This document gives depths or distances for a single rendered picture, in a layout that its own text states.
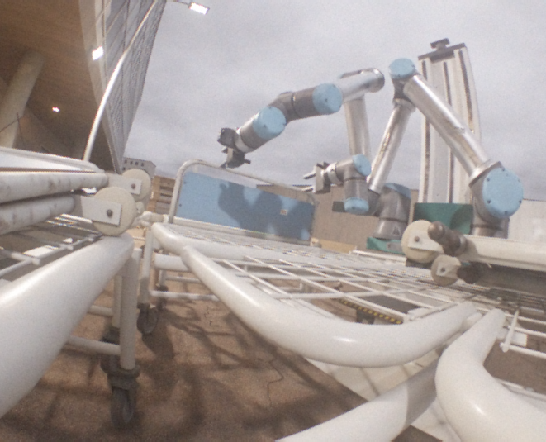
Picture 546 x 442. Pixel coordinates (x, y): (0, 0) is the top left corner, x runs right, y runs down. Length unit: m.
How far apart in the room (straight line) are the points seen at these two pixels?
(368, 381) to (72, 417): 0.68
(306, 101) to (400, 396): 0.70
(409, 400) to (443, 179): 1.30
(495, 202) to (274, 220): 0.93
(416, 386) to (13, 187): 0.29
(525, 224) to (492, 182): 6.89
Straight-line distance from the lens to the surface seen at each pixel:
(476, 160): 0.93
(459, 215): 1.24
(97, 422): 0.75
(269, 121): 0.72
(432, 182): 1.38
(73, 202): 0.34
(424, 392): 0.17
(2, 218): 0.21
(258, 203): 1.16
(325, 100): 0.72
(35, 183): 0.24
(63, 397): 0.83
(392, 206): 1.23
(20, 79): 6.56
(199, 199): 1.06
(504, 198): 0.88
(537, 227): 7.79
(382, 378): 0.27
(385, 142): 1.12
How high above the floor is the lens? 0.54
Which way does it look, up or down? 2 degrees up
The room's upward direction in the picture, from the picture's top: 10 degrees clockwise
